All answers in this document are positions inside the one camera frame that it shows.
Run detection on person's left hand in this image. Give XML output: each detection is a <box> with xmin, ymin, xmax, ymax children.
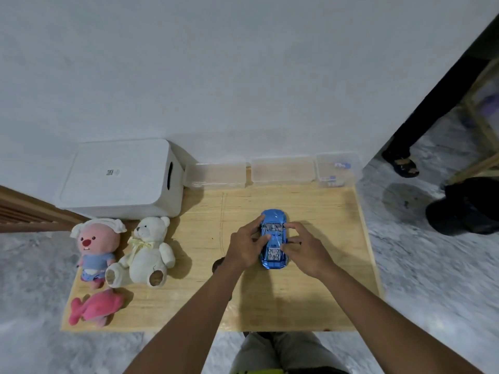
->
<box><xmin>225</xmin><ymin>215</ymin><xmax>272</xmax><ymax>271</ymax></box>

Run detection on person's right hand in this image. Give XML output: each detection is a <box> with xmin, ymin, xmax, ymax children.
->
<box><xmin>280</xmin><ymin>221</ymin><xmax>338</xmax><ymax>279</ymax></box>

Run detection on blue toy car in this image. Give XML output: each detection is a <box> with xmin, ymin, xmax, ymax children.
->
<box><xmin>259</xmin><ymin>209</ymin><xmax>289</xmax><ymax>271</ymax></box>

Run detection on person's right forearm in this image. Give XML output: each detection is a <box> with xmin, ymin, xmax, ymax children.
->
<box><xmin>317</xmin><ymin>265</ymin><xmax>485</xmax><ymax>374</ymax></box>

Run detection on person's left forearm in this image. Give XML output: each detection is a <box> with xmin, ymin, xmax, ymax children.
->
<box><xmin>123</xmin><ymin>259</ymin><xmax>251</xmax><ymax>374</ymax></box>

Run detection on clear plastic container with items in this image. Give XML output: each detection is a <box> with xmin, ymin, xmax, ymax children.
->
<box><xmin>314</xmin><ymin>152</ymin><xmax>362</xmax><ymax>188</ymax></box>

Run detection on person's grey shorts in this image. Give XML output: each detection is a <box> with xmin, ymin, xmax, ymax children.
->
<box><xmin>229</xmin><ymin>331</ymin><xmax>350</xmax><ymax>374</ymax></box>

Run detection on white teddy bear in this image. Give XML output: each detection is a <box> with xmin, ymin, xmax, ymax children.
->
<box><xmin>105</xmin><ymin>216</ymin><xmax>176</xmax><ymax>289</ymax></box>

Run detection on white lidded storage box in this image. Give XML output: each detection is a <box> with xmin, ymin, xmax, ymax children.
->
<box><xmin>55</xmin><ymin>139</ymin><xmax>185</xmax><ymax>221</ymax></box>

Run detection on pink beaver plush toy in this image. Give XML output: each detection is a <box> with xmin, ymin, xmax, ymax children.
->
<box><xmin>70</xmin><ymin>218</ymin><xmax>128</xmax><ymax>290</ymax></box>

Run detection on pink dolphin plush toy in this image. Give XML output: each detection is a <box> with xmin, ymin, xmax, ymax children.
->
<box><xmin>69</xmin><ymin>289</ymin><xmax>125</xmax><ymax>328</ymax></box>

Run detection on black bag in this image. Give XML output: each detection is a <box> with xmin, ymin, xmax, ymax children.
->
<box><xmin>425</xmin><ymin>177</ymin><xmax>499</xmax><ymax>236</ymax></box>

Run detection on brown wooden slatted bench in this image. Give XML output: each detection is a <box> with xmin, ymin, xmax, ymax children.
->
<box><xmin>0</xmin><ymin>185</ymin><xmax>91</xmax><ymax>234</ymax></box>

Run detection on wooden frame furniture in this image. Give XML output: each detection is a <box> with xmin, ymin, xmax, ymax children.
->
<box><xmin>446</xmin><ymin>60</ymin><xmax>499</xmax><ymax>186</ymax></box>

